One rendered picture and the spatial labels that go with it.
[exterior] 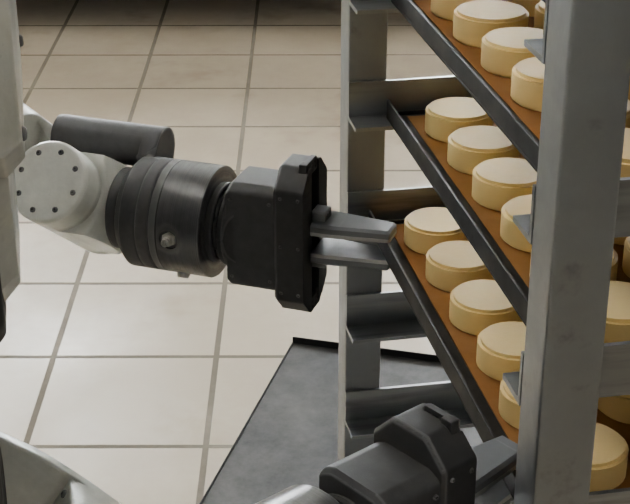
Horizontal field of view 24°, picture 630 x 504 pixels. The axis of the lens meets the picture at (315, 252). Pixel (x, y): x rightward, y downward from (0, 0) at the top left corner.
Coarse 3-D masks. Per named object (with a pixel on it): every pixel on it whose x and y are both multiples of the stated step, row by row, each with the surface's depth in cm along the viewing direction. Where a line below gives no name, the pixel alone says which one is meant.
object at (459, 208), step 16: (400, 112) 110; (416, 112) 110; (400, 128) 106; (416, 144) 102; (416, 160) 102; (432, 160) 102; (432, 176) 98; (448, 176) 99; (448, 192) 94; (448, 208) 94; (464, 208) 91; (464, 224) 91; (480, 224) 92; (480, 240) 88; (480, 256) 88; (496, 256) 85; (496, 272) 85; (512, 272) 86; (512, 288) 82; (528, 288) 84; (512, 304) 82
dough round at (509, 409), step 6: (504, 384) 88; (504, 390) 88; (504, 396) 87; (510, 396) 87; (504, 402) 87; (510, 402) 87; (516, 402) 86; (498, 408) 89; (504, 408) 87; (510, 408) 87; (516, 408) 86; (504, 414) 87; (510, 414) 87; (516, 414) 86; (510, 420) 87; (516, 420) 87; (516, 426) 87
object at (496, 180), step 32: (416, 128) 108; (448, 128) 104; (480, 128) 102; (448, 160) 101; (480, 160) 99; (512, 160) 97; (480, 192) 94; (512, 192) 93; (512, 224) 88; (512, 256) 88; (608, 320) 77
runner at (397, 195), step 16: (352, 192) 113; (368, 192) 113; (384, 192) 114; (400, 192) 114; (416, 192) 114; (432, 192) 114; (352, 208) 114; (368, 208) 114; (384, 208) 114; (400, 208) 114; (416, 208) 115
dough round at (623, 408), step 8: (600, 400) 88; (608, 400) 88; (616, 400) 87; (624, 400) 87; (600, 408) 88; (608, 408) 88; (616, 408) 87; (624, 408) 87; (608, 416) 88; (616, 416) 87; (624, 416) 87
